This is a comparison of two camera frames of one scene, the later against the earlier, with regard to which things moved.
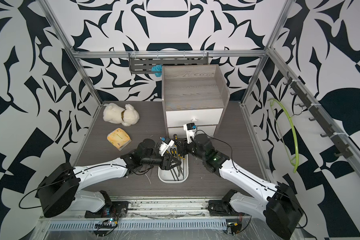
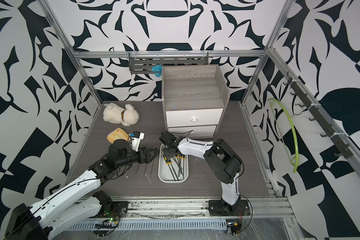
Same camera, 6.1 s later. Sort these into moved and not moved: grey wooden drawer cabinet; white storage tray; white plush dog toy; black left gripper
Moved: black left gripper
Not moved: white storage tray; white plush dog toy; grey wooden drawer cabinet
